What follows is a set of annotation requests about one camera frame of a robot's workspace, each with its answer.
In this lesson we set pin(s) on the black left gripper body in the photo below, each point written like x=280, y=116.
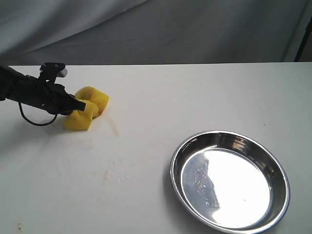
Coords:
x=32, y=92

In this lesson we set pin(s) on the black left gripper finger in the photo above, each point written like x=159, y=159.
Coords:
x=68, y=103

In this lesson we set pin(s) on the yellow sponge block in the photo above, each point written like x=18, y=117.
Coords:
x=96, y=102

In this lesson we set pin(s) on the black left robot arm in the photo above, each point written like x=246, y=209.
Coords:
x=6, y=72

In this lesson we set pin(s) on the orange liquid spill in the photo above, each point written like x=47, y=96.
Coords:
x=105, y=156

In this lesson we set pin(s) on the grey backdrop cloth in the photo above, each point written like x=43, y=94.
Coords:
x=119, y=32

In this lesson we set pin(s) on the round stainless steel dish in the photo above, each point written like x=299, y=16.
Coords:
x=229, y=182

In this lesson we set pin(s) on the black stand pole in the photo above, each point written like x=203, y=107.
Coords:
x=303, y=41

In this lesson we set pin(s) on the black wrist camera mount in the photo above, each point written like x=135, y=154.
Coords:
x=49, y=71

